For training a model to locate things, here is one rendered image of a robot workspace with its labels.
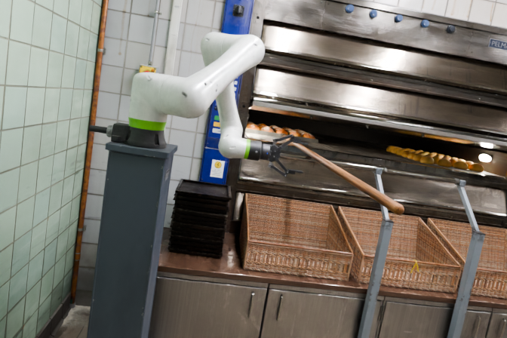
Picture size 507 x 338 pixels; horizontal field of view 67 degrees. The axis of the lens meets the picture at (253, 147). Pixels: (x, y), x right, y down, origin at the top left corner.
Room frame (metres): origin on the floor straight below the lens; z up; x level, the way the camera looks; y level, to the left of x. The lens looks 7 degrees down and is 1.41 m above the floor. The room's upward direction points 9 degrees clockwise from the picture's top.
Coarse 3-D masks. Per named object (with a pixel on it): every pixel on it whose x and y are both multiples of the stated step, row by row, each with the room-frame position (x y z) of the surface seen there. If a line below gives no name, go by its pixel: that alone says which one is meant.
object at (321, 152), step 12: (276, 144) 2.31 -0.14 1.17; (288, 144) 2.37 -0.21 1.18; (324, 156) 2.35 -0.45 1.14; (336, 156) 2.36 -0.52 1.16; (348, 156) 2.36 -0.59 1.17; (360, 156) 2.37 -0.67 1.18; (408, 168) 2.41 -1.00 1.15; (420, 168) 2.42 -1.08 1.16; (432, 168) 2.43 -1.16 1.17; (444, 168) 2.47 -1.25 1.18; (492, 180) 2.48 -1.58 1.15; (504, 180) 2.49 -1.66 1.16
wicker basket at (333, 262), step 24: (264, 216) 2.25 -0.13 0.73; (288, 216) 2.27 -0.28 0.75; (312, 216) 2.29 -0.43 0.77; (240, 240) 2.14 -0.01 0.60; (264, 240) 2.22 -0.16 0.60; (288, 240) 2.23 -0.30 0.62; (312, 240) 2.25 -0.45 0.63; (336, 240) 2.12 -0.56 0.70; (264, 264) 1.82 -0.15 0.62; (288, 264) 1.83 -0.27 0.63; (312, 264) 1.99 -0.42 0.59; (336, 264) 1.86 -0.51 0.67
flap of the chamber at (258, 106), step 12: (252, 108) 2.28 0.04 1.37; (264, 108) 2.21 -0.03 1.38; (276, 108) 2.16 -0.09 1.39; (288, 108) 2.17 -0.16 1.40; (324, 120) 2.34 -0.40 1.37; (336, 120) 2.27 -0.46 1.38; (348, 120) 2.21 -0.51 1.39; (360, 120) 2.21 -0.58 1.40; (372, 120) 2.23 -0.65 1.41; (396, 132) 2.42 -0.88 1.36; (408, 132) 2.34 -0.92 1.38; (420, 132) 2.26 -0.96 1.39; (432, 132) 2.27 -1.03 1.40; (444, 132) 2.28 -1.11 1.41; (468, 144) 2.50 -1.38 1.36; (480, 144) 2.41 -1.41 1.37; (492, 144) 2.33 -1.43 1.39; (504, 144) 2.32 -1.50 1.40
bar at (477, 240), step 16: (304, 160) 1.95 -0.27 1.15; (416, 176) 2.02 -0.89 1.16; (432, 176) 2.04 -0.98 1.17; (464, 192) 2.02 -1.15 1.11; (384, 208) 1.84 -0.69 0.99; (384, 224) 1.78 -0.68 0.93; (384, 240) 1.77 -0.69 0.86; (480, 240) 1.83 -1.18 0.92; (384, 256) 1.77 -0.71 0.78; (464, 272) 1.85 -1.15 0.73; (368, 288) 1.80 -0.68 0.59; (464, 288) 1.83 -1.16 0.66; (368, 304) 1.77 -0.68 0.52; (464, 304) 1.83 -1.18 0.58; (368, 320) 1.77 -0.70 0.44; (368, 336) 1.77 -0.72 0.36; (448, 336) 1.86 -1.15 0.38
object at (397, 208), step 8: (296, 144) 2.25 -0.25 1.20; (312, 152) 1.89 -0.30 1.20; (320, 160) 1.73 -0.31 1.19; (328, 168) 1.60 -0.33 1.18; (336, 168) 1.51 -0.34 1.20; (344, 176) 1.40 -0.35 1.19; (352, 176) 1.35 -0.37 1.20; (352, 184) 1.32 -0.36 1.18; (360, 184) 1.25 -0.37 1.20; (368, 192) 1.18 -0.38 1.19; (376, 192) 1.13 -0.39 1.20; (376, 200) 1.12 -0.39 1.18; (384, 200) 1.07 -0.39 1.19; (392, 200) 1.05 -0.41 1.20; (392, 208) 1.01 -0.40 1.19; (400, 208) 1.00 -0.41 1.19
